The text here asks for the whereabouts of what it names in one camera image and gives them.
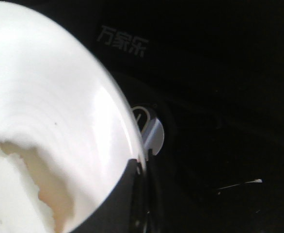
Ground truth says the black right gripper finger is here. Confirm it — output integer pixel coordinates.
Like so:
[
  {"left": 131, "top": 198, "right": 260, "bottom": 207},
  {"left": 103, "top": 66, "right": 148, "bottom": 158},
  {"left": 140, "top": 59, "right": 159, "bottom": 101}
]
[{"left": 73, "top": 159, "right": 163, "bottom": 233}]

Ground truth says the fried egg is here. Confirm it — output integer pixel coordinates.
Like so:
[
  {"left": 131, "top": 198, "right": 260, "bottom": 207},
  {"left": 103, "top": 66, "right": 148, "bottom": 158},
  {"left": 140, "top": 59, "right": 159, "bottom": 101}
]
[{"left": 0, "top": 143, "right": 76, "bottom": 233}]

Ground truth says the white plate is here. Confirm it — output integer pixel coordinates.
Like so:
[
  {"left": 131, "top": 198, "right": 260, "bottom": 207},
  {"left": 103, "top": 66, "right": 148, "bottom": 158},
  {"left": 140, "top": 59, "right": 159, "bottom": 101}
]
[{"left": 0, "top": 1, "right": 145, "bottom": 233}]

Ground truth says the right silver stove knob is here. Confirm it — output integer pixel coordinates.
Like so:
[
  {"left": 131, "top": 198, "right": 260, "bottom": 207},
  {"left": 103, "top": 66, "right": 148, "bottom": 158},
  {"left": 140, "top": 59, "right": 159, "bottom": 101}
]
[{"left": 132, "top": 105, "right": 165, "bottom": 155}]

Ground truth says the black glass gas cooktop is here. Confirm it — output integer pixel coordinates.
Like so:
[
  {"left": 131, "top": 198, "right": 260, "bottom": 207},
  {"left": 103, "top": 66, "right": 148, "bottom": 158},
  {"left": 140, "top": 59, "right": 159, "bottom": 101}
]
[{"left": 35, "top": 0, "right": 284, "bottom": 233}]

